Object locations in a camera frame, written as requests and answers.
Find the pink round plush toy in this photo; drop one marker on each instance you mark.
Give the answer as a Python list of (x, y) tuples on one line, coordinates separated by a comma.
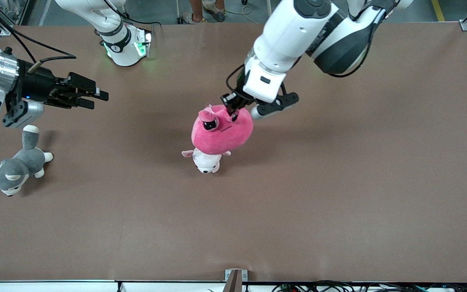
[(221, 138)]

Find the grey metal table bracket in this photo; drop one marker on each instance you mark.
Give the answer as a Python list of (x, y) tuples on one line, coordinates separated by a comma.
[(235, 280)]

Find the thin white pole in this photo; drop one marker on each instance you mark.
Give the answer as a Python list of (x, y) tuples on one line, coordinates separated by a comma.
[(177, 10), (269, 8)]

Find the person's bare leg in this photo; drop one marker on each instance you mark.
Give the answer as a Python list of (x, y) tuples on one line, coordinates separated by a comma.
[(197, 6)]

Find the grey sneaker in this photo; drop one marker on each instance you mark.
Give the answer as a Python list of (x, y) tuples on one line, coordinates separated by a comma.
[(215, 12), (195, 18)]

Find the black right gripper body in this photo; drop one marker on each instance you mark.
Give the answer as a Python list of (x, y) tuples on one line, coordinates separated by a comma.
[(39, 86)]

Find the grey husky plush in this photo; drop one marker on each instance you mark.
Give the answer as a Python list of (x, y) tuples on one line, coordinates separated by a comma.
[(18, 168)]

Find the pale pink small plush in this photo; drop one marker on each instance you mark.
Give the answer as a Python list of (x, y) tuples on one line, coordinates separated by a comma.
[(206, 162)]

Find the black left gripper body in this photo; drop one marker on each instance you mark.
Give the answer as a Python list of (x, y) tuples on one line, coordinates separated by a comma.
[(233, 100)]

